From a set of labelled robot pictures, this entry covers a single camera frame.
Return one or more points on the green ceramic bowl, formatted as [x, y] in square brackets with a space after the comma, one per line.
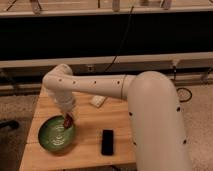
[53, 136]

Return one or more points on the dark red pepper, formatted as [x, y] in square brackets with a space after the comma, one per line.
[67, 123]

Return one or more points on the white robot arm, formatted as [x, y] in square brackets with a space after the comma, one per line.
[158, 131]

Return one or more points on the small white packet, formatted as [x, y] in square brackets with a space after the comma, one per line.
[97, 101]

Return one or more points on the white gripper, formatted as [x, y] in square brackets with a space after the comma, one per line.
[68, 108]

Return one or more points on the black chair base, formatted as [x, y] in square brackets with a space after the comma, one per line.
[12, 124]

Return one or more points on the black phone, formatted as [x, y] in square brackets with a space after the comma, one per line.
[107, 145]

